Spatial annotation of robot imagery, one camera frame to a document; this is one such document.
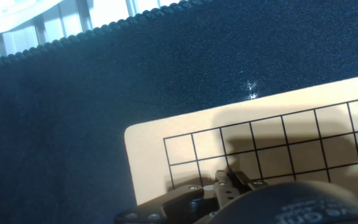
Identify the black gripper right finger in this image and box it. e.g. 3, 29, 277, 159
214, 169, 269, 208

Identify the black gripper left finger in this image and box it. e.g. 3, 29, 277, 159
113, 184, 220, 224

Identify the tan Go board sheet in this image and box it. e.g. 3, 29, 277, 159
124, 73, 358, 206

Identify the blue and black landscape mat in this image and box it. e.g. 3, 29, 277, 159
0, 0, 358, 224

